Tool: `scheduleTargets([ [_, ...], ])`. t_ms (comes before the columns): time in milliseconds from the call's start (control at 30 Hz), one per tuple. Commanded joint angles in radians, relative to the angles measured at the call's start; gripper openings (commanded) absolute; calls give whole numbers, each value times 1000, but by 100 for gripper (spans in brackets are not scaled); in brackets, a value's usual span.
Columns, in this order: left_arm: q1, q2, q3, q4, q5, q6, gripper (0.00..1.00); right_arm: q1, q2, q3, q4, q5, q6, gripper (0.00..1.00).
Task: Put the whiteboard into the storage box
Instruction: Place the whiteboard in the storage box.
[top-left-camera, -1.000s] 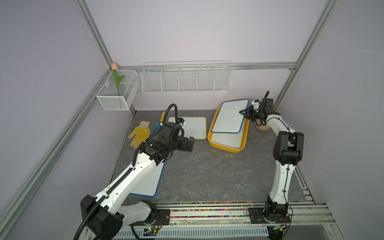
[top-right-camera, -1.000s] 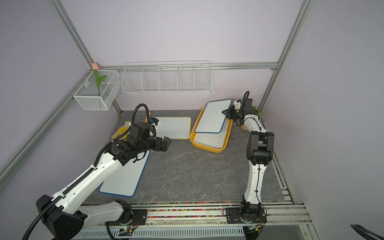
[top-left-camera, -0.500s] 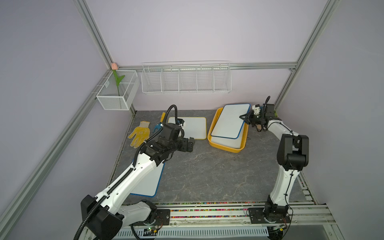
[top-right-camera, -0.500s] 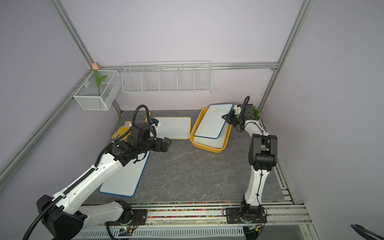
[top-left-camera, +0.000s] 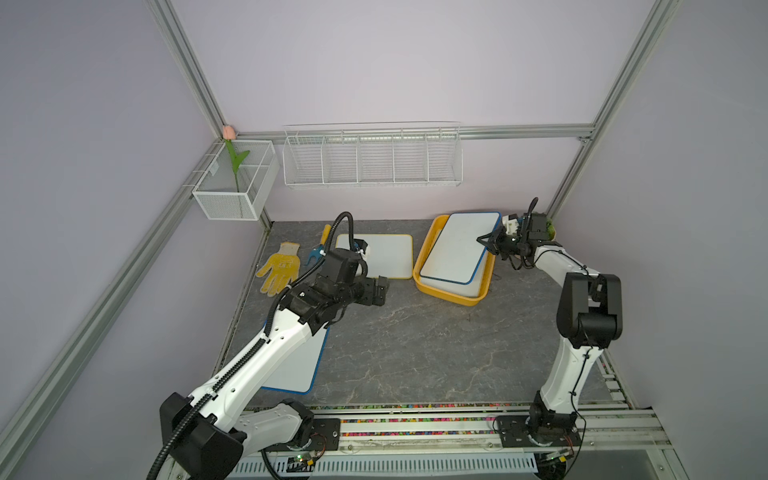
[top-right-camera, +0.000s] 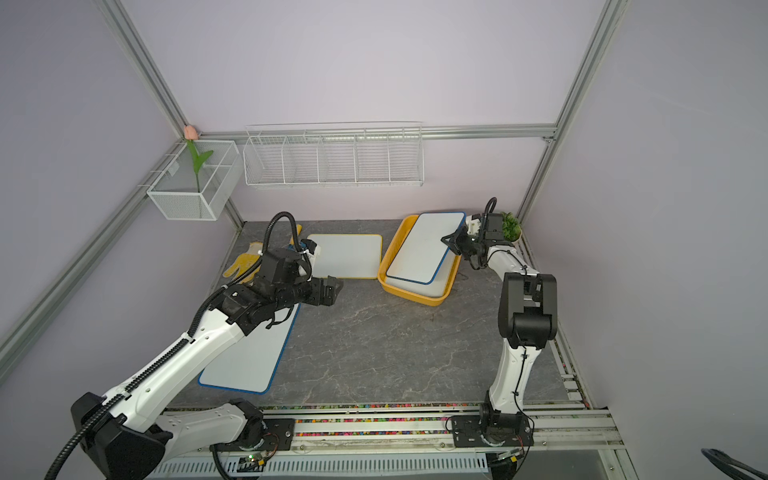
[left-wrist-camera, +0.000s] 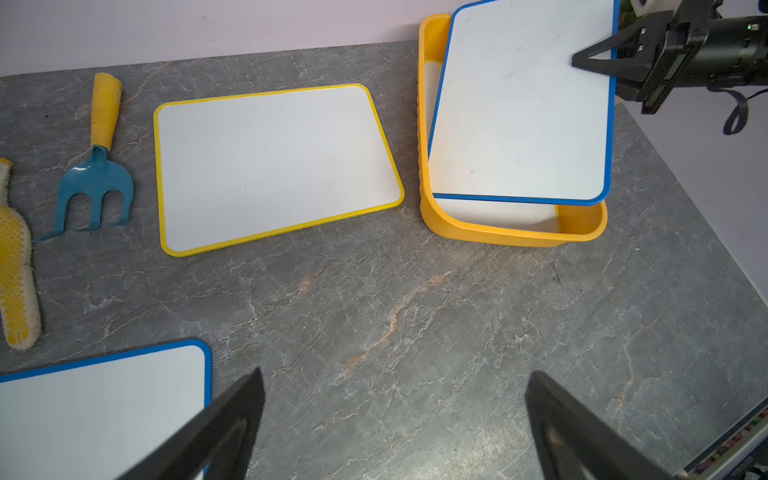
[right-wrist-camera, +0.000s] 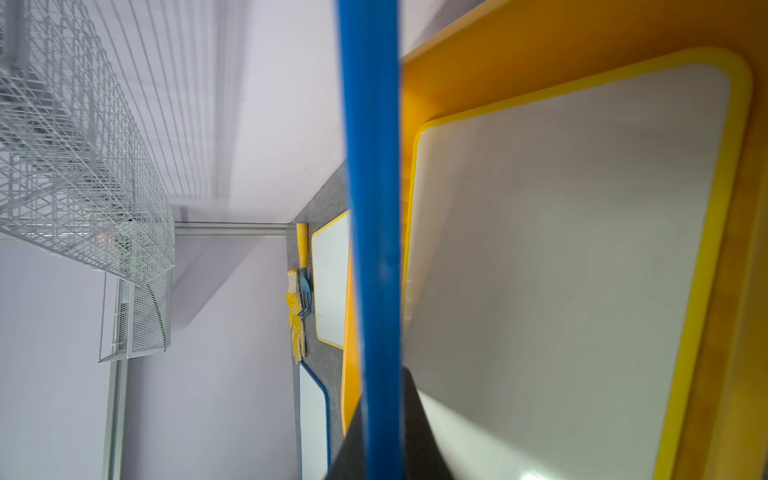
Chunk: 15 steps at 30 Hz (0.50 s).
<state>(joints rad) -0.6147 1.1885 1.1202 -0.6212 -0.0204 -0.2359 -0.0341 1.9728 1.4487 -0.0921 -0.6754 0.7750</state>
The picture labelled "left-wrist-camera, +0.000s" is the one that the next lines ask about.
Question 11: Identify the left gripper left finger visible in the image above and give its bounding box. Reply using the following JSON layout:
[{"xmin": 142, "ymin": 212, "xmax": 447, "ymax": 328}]
[{"xmin": 121, "ymin": 368, "xmax": 265, "ymax": 479}]

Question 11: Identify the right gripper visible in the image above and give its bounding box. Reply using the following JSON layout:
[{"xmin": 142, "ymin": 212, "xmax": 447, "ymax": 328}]
[{"xmin": 571, "ymin": 1, "xmax": 767, "ymax": 116}]

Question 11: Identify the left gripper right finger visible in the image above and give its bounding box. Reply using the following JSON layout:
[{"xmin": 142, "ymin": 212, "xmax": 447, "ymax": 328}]
[{"xmin": 526, "ymin": 371, "xmax": 672, "ymax": 479}]

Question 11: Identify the blue-framed whiteboard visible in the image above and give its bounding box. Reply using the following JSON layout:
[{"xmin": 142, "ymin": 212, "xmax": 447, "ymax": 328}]
[
  {"xmin": 428, "ymin": 0, "xmax": 619, "ymax": 206},
  {"xmin": 1, "ymin": 340, "xmax": 212, "ymax": 479}
]

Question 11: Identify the yellow-framed whiteboard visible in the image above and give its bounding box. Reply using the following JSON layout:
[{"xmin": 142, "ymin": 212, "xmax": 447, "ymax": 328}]
[
  {"xmin": 153, "ymin": 84, "xmax": 405, "ymax": 257},
  {"xmin": 424, "ymin": 60, "xmax": 560, "ymax": 233}
]

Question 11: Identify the yellow-framed whiteboard back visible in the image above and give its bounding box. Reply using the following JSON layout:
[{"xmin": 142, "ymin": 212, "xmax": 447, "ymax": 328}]
[{"xmin": 153, "ymin": 84, "xmax": 405, "ymax": 257}]

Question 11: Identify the yellow plastic storage box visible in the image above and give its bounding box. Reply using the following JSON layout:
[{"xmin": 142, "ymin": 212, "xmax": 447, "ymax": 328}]
[{"xmin": 417, "ymin": 14, "xmax": 608, "ymax": 248}]

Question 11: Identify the potted green plant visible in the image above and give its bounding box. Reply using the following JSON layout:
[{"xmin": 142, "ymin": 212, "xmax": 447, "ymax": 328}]
[{"xmin": 618, "ymin": 0, "xmax": 637, "ymax": 30}]

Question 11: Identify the yellow work glove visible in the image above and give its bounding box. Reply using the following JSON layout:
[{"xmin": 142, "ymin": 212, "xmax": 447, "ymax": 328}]
[{"xmin": 1, "ymin": 158, "xmax": 42, "ymax": 350}]

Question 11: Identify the blue garden fork yellow handle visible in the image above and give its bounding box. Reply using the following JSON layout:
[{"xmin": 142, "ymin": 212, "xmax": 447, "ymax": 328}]
[{"xmin": 37, "ymin": 72, "xmax": 134, "ymax": 242}]

